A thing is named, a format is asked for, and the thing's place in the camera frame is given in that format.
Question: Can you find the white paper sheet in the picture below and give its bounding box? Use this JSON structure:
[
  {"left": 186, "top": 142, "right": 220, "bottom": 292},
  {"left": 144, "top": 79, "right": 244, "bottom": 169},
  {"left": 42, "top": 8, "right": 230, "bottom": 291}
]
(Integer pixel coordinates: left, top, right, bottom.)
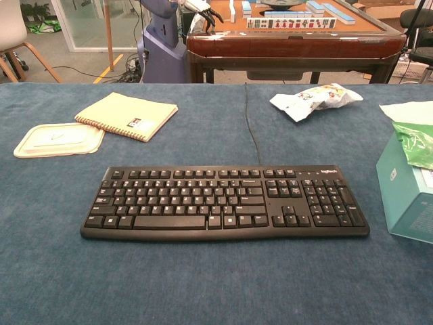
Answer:
[{"left": 378, "top": 100, "right": 433, "bottom": 125}]

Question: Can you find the cream plastic container lid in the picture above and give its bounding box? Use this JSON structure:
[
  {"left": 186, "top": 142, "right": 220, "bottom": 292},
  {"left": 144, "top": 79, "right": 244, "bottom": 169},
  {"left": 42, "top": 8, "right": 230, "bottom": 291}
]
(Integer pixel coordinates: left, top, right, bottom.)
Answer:
[{"left": 13, "top": 122, "right": 106, "bottom": 158}]

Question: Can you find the black Logitech keyboard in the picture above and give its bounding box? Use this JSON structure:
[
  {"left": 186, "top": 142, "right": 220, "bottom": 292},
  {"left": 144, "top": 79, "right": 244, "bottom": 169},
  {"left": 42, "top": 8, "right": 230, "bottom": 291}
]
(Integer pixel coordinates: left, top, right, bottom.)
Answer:
[{"left": 80, "top": 165, "right": 371, "bottom": 242}]

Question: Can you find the white wooden-legged chair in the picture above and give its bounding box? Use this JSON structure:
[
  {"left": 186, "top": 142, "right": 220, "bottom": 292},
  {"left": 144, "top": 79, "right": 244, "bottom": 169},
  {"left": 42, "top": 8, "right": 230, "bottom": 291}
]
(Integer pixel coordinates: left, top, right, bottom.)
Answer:
[{"left": 0, "top": 0, "right": 64, "bottom": 84}]

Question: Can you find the black keyboard cable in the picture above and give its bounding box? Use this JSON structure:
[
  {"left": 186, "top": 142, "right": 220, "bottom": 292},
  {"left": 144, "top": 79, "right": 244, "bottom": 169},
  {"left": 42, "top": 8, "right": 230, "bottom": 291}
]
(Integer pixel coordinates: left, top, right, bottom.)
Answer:
[{"left": 244, "top": 82, "right": 263, "bottom": 167}]

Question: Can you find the white snack bag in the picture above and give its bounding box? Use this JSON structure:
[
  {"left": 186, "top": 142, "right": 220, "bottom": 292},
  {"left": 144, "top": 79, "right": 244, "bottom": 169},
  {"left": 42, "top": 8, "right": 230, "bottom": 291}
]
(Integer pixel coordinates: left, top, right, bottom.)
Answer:
[{"left": 269, "top": 83, "right": 364, "bottom": 123}]

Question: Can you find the black background robot hand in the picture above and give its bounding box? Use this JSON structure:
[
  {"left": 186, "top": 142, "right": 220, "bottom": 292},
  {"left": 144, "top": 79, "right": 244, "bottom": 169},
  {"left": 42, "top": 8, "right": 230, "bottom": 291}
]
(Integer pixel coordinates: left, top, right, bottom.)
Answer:
[{"left": 199, "top": 8, "right": 225, "bottom": 35}]

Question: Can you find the blue table cloth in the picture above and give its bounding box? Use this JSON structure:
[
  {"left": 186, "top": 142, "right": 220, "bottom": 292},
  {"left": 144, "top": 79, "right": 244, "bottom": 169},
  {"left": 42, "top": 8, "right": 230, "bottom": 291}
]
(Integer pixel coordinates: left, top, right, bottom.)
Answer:
[{"left": 0, "top": 82, "right": 433, "bottom": 325}]

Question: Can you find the black office chair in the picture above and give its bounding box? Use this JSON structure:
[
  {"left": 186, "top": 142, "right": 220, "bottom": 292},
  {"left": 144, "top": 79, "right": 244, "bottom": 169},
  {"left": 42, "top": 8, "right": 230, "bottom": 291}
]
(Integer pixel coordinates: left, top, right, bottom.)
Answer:
[{"left": 398, "top": 7, "right": 433, "bottom": 84}]

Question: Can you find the row of printed mahjong tiles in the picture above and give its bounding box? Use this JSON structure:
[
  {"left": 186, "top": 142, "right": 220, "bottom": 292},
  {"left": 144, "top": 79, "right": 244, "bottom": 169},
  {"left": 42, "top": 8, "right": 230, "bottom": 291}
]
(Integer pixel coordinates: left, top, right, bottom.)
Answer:
[{"left": 246, "top": 16, "right": 338, "bottom": 30}]

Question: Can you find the brown mahjong table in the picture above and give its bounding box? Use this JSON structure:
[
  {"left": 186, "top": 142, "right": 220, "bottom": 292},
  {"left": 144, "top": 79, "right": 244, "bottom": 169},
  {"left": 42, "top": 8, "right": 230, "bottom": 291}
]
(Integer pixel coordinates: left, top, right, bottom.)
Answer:
[{"left": 185, "top": 0, "right": 407, "bottom": 85}]

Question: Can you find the yellow spiral notebook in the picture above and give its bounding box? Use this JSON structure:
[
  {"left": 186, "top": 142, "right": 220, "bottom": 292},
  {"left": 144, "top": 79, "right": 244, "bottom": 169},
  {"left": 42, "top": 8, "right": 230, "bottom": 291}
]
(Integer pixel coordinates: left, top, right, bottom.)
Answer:
[{"left": 74, "top": 91, "right": 179, "bottom": 144}]

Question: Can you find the green plastic bag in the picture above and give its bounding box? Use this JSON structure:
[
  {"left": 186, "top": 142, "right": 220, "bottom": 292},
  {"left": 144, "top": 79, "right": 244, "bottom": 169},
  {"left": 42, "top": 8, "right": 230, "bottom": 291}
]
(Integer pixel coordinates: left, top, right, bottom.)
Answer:
[{"left": 392, "top": 121, "right": 433, "bottom": 171}]

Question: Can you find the teal cardboard box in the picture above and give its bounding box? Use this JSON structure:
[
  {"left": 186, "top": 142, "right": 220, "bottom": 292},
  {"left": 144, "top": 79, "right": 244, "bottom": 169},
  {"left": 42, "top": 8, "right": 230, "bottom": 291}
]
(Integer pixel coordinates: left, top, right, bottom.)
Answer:
[{"left": 375, "top": 134, "right": 433, "bottom": 244}]

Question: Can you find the wooden pole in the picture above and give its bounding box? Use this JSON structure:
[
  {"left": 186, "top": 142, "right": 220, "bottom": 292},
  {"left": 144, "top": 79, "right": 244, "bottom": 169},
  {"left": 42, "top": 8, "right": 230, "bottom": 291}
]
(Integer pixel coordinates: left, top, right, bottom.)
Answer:
[{"left": 103, "top": 0, "right": 115, "bottom": 72}]

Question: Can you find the white plastic crate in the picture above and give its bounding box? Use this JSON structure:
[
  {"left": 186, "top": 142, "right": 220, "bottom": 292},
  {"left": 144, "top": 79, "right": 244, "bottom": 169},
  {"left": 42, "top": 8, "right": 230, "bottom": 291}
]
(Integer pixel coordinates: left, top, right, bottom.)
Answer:
[{"left": 393, "top": 57, "right": 433, "bottom": 82}]

